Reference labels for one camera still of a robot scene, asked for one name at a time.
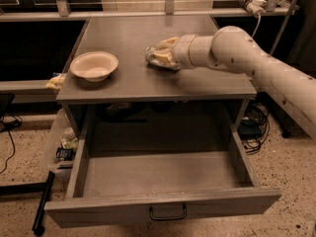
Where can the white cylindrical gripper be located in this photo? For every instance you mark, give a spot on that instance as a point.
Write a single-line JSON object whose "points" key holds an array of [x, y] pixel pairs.
{"points": [[180, 52]]}

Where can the crushed 7up soda can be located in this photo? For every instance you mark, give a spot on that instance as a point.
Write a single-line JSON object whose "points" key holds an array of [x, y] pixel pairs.
{"points": [[150, 58]]}

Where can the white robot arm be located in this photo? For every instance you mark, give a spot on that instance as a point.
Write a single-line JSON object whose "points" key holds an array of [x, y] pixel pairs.
{"points": [[231, 47]]}

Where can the open grey top drawer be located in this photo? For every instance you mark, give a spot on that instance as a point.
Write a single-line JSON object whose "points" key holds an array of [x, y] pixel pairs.
{"points": [[191, 156]]}

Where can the grey metal cabinet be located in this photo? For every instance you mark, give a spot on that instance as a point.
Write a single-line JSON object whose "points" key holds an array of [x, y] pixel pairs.
{"points": [[134, 80]]}

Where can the white paper bowl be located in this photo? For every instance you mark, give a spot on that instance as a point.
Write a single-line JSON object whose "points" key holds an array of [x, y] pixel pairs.
{"points": [[94, 66]]}

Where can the white power strip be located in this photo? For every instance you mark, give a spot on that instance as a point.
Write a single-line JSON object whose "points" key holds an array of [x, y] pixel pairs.
{"points": [[251, 2]]}

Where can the yellow crumpled bag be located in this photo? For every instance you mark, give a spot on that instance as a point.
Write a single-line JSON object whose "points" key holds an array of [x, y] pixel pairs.
{"points": [[56, 82]]}

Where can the clear plastic trash bin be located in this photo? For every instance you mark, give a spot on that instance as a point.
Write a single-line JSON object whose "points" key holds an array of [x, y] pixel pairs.
{"points": [[61, 144]]}

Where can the black metal stand leg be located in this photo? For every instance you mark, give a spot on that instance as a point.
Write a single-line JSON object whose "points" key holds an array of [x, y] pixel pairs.
{"points": [[45, 189]]}

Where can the grey metal rail frame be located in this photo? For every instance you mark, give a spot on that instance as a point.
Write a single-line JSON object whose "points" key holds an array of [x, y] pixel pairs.
{"points": [[48, 10]]}

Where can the black drawer handle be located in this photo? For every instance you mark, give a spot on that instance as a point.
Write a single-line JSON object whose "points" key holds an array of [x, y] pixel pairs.
{"points": [[168, 212]]}

